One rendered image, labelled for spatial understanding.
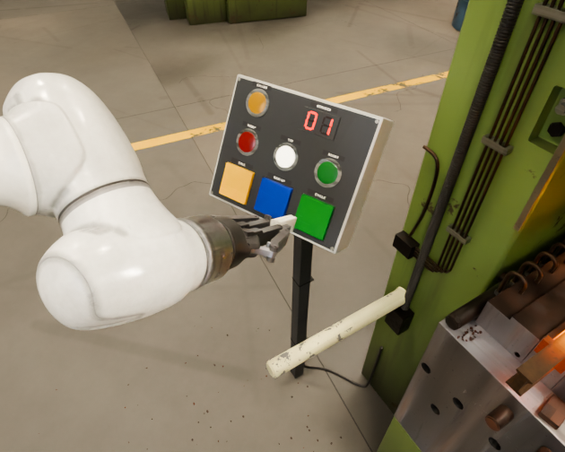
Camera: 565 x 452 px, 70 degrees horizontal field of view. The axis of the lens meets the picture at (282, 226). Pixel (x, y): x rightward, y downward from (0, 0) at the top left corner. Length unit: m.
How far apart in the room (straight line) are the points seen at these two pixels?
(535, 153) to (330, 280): 1.37
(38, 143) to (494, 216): 0.78
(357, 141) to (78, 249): 0.55
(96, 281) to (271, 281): 1.65
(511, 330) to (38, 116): 0.75
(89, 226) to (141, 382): 1.42
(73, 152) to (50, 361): 1.62
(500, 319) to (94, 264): 0.66
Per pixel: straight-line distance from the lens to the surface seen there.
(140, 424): 1.75
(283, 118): 0.86
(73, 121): 0.48
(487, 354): 0.83
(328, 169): 0.81
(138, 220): 0.43
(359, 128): 0.79
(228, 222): 0.55
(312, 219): 0.83
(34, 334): 2.13
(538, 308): 0.83
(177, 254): 0.43
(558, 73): 0.77
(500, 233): 0.92
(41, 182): 0.45
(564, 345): 0.78
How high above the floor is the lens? 1.57
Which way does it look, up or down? 44 degrees down
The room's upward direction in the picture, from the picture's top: straight up
